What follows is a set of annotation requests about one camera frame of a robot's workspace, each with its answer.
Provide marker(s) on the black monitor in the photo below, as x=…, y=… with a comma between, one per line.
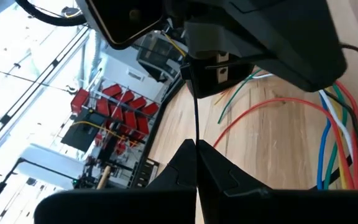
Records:
x=82, y=133

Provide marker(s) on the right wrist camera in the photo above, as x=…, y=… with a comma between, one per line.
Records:
x=123, y=21

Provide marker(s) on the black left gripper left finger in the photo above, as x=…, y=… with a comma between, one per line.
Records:
x=120, y=208

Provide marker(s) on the black aluminium table frame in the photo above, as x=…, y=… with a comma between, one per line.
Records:
x=158, y=130

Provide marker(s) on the metal rack with red bins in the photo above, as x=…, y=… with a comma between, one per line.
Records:
x=129, y=119

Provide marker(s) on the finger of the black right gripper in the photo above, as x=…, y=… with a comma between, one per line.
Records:
x=207, y=84
x=275, y=37

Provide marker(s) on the white column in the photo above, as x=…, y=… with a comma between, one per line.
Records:
x=48, y=165

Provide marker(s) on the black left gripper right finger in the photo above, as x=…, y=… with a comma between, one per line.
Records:
x=275, y=208

